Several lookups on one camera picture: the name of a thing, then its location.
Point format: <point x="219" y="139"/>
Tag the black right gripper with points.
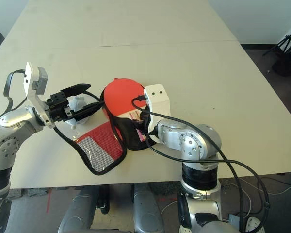
<point x="143" y="122"/>

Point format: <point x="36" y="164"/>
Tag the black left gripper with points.
<point x="57" y="106"/>

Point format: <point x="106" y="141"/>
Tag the grey plush zipper charm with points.
<point x="77" y="103"/>

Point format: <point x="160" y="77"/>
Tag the red and black paddle case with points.
<point x="99" y="138"/>

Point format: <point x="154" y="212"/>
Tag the grey right robot leg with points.
<point x="145" y="208"/>

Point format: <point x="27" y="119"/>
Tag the grey robot leg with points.
<point x="82" y="208"/>
<point x="145" y="208"/>

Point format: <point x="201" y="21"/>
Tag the grey left robot leg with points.
<point x="82" y="208"/>

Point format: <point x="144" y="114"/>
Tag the white perforated clog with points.
<point x="254" y="223"/>
<point x="185" y="229"/>

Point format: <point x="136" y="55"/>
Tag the grey floor box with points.
<point x="234" y="220"/>

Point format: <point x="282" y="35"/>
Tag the black bag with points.
<point x="283" y="64"/>

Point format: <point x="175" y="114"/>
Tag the black tripod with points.
<point x="285" y="40"/>

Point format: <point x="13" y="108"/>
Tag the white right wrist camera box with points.
<point x="157" y="97"/>

